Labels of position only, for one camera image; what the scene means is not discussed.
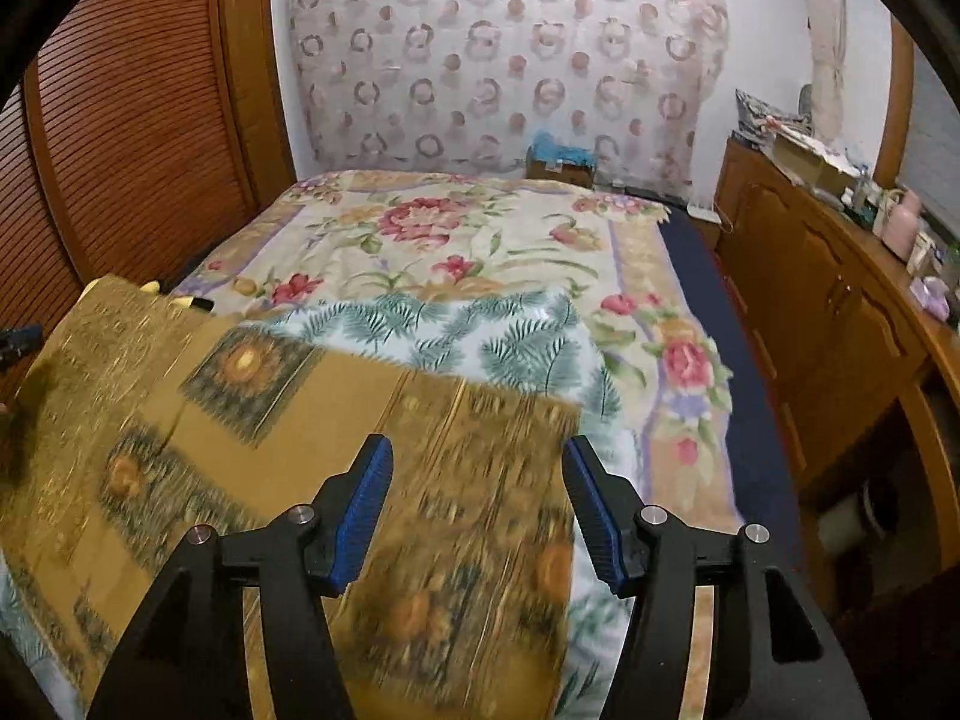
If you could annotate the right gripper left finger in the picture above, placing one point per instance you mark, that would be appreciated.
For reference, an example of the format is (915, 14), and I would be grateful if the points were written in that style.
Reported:
(183, 654)

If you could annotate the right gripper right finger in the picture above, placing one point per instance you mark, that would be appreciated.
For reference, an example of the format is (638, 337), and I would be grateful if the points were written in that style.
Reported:
(773, 653)

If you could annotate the mustard gold patterned garment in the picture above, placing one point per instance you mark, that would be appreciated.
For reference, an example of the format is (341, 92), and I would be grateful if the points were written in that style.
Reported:
(140, 418)

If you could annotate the navy blue bed sheet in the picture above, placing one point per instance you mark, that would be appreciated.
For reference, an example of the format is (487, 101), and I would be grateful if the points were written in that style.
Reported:
(763, 487)

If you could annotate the brown louvered wardrobe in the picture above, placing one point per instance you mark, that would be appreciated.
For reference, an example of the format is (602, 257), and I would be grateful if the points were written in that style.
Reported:
(140, 138)

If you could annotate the wooden sideboard cabinet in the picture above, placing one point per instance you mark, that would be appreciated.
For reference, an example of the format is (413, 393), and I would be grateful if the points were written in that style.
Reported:
(865, 385)

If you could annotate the floral bed blanket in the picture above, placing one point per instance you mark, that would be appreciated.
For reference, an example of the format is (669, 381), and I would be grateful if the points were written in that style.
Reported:
(538, 287)

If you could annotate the purple plastic bag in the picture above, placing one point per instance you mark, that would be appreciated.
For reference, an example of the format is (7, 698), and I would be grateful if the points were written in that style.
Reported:
(933, 296)

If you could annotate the cardboard box with blue cloth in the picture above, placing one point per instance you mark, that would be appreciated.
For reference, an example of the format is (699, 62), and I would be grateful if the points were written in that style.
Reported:
(550, 160)

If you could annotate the pink thermos jug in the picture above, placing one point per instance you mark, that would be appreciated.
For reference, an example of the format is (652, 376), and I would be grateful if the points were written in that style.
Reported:
(902, 225)

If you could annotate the cardboard box on sideboard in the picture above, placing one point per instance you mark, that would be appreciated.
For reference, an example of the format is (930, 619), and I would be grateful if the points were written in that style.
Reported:
(805, 161)

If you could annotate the circle patterned curtain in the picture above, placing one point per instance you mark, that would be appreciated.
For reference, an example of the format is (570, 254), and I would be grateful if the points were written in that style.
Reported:
(467, 85)

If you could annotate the tied beige curtain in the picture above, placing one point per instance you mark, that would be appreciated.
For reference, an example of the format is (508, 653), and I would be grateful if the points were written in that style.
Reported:
(828, 27)

